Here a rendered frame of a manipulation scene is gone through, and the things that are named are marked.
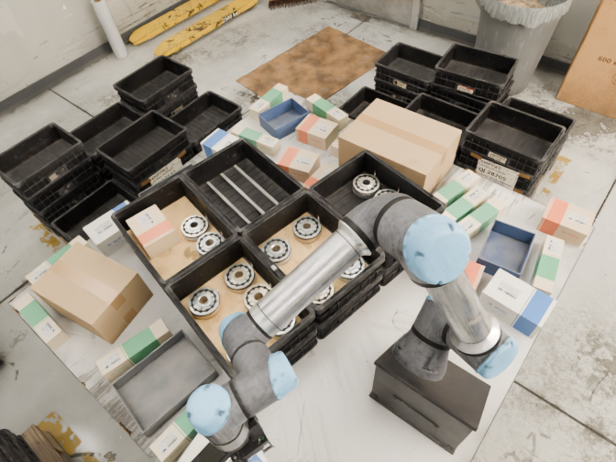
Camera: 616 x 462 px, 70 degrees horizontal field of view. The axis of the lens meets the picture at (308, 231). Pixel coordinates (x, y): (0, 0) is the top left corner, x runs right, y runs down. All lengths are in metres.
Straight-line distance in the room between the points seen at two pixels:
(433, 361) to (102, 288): 1.08
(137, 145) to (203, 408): 2.07
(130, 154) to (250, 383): 2.01
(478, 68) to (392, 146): 1.34
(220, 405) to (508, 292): 1.09
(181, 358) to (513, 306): 1.11
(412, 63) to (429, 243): 2.55
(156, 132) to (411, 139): 1.51
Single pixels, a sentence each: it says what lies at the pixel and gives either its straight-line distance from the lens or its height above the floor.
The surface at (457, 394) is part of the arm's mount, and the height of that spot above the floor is 0.92.
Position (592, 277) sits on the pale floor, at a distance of 2.80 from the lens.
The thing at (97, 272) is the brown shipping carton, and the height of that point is 0.86.
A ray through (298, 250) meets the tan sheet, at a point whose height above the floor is 0.83.
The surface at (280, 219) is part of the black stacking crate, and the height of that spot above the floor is 0.88.
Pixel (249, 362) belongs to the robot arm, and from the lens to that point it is 0.84.
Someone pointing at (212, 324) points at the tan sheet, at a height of 0.83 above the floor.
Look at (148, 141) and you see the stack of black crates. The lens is 2.70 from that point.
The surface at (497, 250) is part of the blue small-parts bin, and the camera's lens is 1.80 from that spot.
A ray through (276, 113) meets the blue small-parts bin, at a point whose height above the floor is 0.73.
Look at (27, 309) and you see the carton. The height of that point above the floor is 0.76.
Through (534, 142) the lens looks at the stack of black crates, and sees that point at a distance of 2.61.
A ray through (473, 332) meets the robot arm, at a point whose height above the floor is 1.19.
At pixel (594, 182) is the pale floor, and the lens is 3.27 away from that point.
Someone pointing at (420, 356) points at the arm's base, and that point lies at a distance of 1.24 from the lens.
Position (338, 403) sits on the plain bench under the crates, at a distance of 1.47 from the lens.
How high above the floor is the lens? 2.12
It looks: 53 degrees down
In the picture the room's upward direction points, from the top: 6 degrees counter-clockwise
